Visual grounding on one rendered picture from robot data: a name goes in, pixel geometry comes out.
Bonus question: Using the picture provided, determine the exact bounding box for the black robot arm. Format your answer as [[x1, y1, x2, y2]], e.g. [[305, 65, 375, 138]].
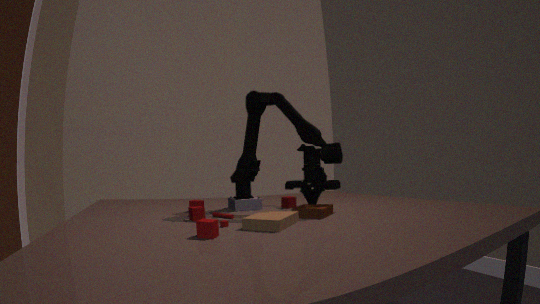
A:
[[231, 91, 342, 199]]

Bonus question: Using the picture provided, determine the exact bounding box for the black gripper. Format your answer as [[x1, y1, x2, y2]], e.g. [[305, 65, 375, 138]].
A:
[[285, 164, 340, 205]]

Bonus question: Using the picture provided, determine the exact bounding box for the red square block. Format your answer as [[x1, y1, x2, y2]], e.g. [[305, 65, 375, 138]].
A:
[[188, 206, 206, 222], [196, 219, 219, 240], [281, 196, 297, 209], [189, 200, 204, 207]]

